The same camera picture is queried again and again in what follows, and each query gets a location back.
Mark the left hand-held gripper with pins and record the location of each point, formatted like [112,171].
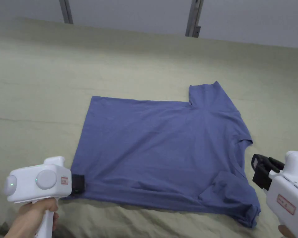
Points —
[27,186]

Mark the blue t-shirt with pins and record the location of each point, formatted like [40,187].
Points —
[151,148]

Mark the person's right hand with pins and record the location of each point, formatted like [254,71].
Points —
[286,231]

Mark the grey metal post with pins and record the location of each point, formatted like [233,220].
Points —
[194,17]
[66,11]

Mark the bed with pale green sheet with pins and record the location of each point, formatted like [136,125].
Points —
[52,74]

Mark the person's left hand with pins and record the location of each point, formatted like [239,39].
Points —
[27,220]

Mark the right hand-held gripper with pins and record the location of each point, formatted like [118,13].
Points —
[290,193]

